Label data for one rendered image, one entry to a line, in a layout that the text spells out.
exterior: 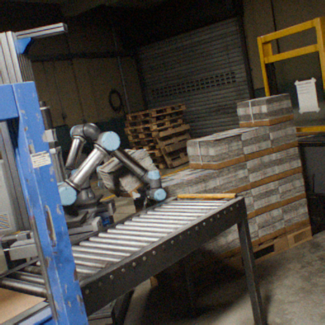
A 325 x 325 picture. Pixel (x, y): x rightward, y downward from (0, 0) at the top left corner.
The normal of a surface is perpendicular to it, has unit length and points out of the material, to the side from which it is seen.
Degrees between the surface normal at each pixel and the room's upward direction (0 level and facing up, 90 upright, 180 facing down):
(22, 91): 90
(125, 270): 90
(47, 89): 90
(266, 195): 89
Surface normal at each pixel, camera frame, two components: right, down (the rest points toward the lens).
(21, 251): -0.07, 0.15
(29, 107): 0.75, -0.06
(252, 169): 0.50, 0.01
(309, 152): -0.85, 0.22
